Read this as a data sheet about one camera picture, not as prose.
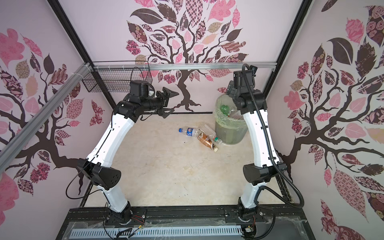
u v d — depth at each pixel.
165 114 0.71
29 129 0.56
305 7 0.69
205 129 1.09
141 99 0.55
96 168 0.43
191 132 1.03
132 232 0.70
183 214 0.76
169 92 0.64
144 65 0.90
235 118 0.78
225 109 0.97
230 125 0.81
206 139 0.98
